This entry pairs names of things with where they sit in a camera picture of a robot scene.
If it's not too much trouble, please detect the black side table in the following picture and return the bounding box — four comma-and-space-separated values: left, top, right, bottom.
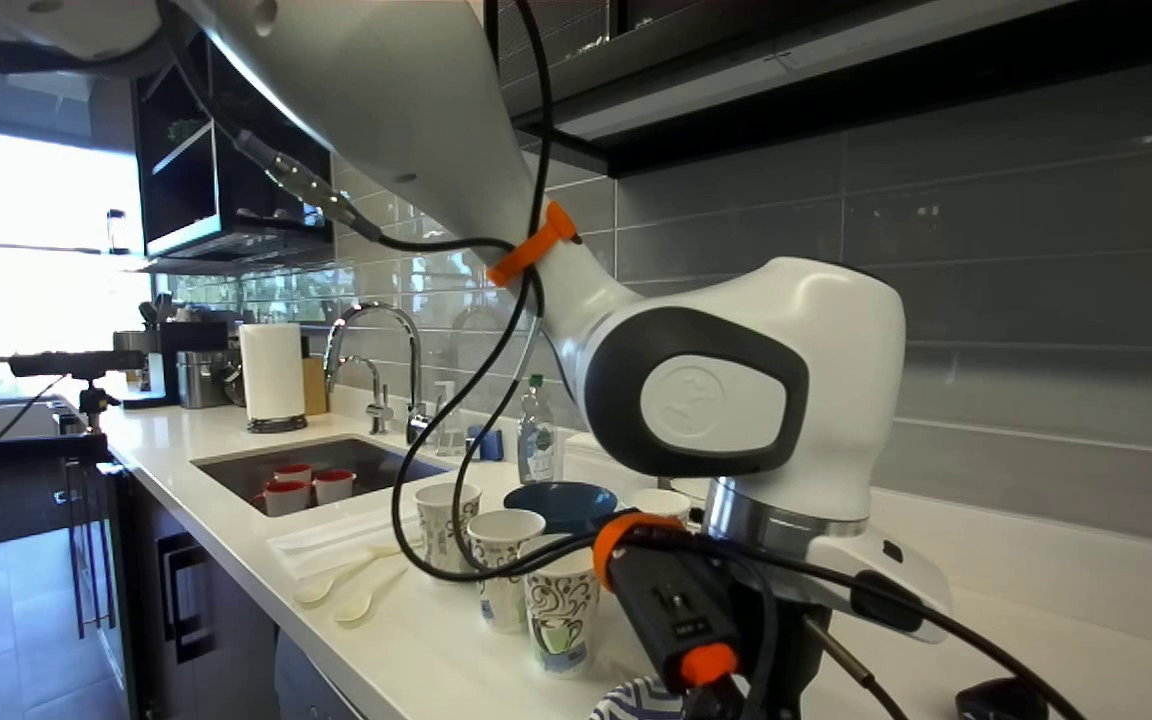
0, 393, 119, 644

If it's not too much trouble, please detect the black coffee machine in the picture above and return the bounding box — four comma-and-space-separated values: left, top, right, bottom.
135, 296, 248, 413

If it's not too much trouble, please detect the white plastic spoon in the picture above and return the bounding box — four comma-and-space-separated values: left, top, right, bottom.
334, 551, 424, 630
292, 550, 387, 614

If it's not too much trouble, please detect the black camera on tripod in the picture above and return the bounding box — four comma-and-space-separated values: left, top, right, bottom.
10, 350, 157, 434

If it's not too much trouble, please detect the dark open wall shelf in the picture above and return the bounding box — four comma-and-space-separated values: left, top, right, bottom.
128, 54, 336, 277

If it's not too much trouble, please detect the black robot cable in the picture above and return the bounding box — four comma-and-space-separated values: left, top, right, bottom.
227, 0, 1088, 720

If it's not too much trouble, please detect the small black object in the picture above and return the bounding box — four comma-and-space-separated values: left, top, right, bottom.
955, 675, 1050, 720

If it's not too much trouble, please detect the chrome kitchen faucet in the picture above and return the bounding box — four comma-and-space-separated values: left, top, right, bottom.
320, 300, 432, 449

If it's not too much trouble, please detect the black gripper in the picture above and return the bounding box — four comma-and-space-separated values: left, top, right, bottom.
734, 597, 839, 720

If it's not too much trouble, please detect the clear dish soap bottle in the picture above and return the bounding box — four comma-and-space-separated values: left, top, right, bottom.
517, 371, 565, 490

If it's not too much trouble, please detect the under-cabinet light bar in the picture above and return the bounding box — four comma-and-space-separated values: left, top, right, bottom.
554, 0, 1081, 143

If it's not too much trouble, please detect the dark lower cabinet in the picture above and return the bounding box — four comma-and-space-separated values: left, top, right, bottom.
104, 465, 380, 720

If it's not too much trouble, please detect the stainless steel sink basin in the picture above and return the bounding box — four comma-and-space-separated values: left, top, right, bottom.
193, 437, 455, 520

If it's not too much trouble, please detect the orange cable strap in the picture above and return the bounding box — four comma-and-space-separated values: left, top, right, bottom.
483, 196, 585, 291

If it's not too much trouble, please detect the bright window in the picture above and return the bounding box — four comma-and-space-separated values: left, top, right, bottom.
0, 118, 157, 409

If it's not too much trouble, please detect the dark cabinet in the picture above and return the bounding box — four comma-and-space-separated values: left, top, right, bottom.
479, 0, 1152, 179
104, 465, 380, 720

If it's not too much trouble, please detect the black wrist camera orange trim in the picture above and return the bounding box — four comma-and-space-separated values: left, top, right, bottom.
587, 513, 747, 696

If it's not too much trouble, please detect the dark upper cabinet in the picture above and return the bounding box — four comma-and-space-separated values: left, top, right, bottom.
479, 0, 1152, 179

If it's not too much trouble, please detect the small chrome tap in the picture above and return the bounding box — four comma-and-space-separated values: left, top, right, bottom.
358, 353, 397, 440

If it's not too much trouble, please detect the paper towel roll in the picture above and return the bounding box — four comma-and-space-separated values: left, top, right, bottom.
235, 322, 312, 437

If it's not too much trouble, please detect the blue sponge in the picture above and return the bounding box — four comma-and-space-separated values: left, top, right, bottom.
463, 419, 513, 469

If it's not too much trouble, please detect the dark blue bowl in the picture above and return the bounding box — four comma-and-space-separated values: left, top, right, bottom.
502, 479, 626, 541

